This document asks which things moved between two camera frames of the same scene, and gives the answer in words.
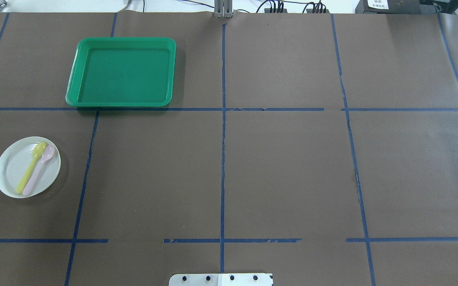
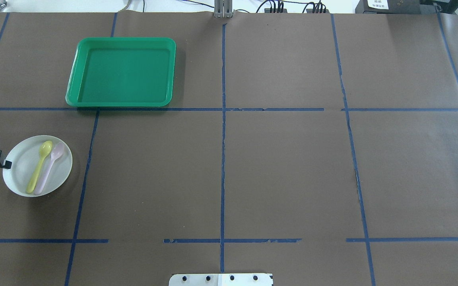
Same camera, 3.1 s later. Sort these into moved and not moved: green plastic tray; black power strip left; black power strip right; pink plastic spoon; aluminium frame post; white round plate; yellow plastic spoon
Moved: yellow plastic spoon; pink plastic spoon; white round plate
Not moved: black power strip right; green plastic tray; aluminium frame post; black power strip left
